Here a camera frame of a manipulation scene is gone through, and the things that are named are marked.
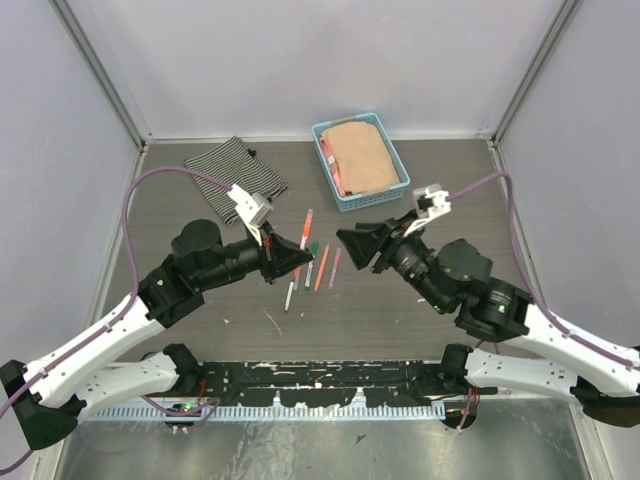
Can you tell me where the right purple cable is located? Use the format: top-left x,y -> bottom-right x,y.
447,171 -> 640,431

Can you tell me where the white marker green end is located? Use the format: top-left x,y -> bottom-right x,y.
304,260 -> 314,290

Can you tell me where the grey slotted cable duct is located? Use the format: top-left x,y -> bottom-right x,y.
88,400 -> 446,423

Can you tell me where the white pen blue end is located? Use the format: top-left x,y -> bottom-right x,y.
284,280 -> 295,312

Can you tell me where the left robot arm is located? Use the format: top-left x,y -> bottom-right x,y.
1,220 -> 312,451

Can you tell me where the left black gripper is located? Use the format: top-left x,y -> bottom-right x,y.
198,220 -> 313,289

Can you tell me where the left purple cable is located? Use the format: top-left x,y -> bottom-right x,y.
0,168 -> 236,474

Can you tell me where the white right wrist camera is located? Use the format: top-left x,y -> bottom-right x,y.
404,184 -> 451,237

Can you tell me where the orange highlighter pen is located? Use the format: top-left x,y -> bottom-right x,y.
294,218 -> 313,279

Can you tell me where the salmon orange pen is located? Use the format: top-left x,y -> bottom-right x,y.
314,244 -> 330,292

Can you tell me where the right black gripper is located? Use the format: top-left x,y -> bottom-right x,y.
333,206 -> 447,310

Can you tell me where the purple cable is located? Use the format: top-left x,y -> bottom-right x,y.
0,168 -> 236,474
447,171 -> 640,431

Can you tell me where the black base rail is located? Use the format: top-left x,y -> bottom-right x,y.
166,360 -> 469,408

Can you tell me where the black white striped cloth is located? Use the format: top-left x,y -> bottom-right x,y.
183,136 -> 288,225

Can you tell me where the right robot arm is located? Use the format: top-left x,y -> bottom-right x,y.
336,211 -> 639,428

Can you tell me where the purple highlighter pen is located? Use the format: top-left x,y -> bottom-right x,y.
329,258 -> 340,289

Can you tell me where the light blue plastic basket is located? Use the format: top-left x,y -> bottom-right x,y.
312,112 -> 410,213

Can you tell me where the peach folded towel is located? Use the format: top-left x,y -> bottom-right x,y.
320,121 -> 399,196

